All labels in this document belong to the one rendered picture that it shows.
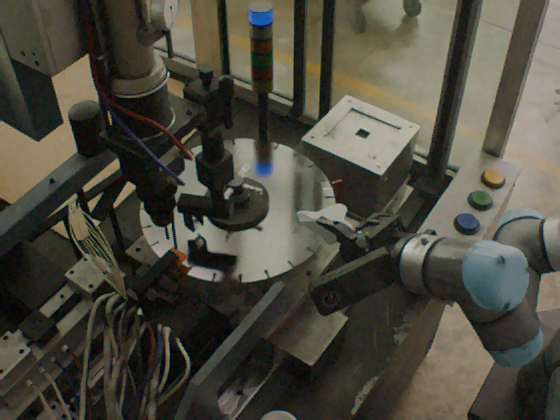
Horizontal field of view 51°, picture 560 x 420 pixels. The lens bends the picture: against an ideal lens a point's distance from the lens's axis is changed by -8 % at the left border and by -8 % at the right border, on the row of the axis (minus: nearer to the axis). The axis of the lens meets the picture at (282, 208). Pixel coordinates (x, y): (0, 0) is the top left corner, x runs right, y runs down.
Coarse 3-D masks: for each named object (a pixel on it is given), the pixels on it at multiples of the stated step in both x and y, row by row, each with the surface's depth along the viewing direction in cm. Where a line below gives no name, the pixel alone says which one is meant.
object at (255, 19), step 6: (252, 6) 112; (258, 6) 112; (264, 6) 112; (270, 6) 112; (252, 12) 111; (258, 12) 111; (264, 12) 111; (270, 12) 112; (252, 18) 112; (258, 18) 112; (264, 18) 112; (270, 18) 113; (252, 24) 113; (258, 24) 113; (264, 24) 113
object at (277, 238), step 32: (256, 160) 114; (288, 160) 114; (192, 192) 109; (288, 192) 109; (320, 192) 109; (256, 224) 104; (288, 224) 104; (160, 256) 99; (192, 256) 99; (224, 256) 99; (256, 256) 99; (288, 256) 99
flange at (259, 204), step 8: (248, 184) 108; (256, 184) 109; (208, 192) 107; (248, 192) 105; (264, 192) 107; (240, 200) 104; (248, 200) 105; (256, 200) 106; (264, 200) 106; (240, 208) 104; (248, 208) 105; (256, 208) 105; (264, 208) 105; (232, 216) 103; (240, 216) 103; (248, 216) 103; (256, 216) 104; (224, 224) 103; (232, 224) 103; (240, 224) 103; (248, 224) 103
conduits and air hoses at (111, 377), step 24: (72, 216) 106; (96, 312) 95; (120, 336) 93; (168, 336) 96; (120, 360) 90; (168, 360) 90; (72, 384) 96; (120, 384) 90; (144, 384) 89; (48, 408) 93; (120, 408) 88; (144, 408) 88
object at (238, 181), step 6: (246, 168) 106; (240, 174) 104; (234, 180) 103; (240, 180) 103; (228, 186) 102; (234, 186) 102; (240, 186) 102; (246, 186) 103; (252, 186) 103; (228, 192) 102; (234, 192) 103; (240, 192) 103; (252, 192) 102; (258, 192) 102; (228, 198) 101
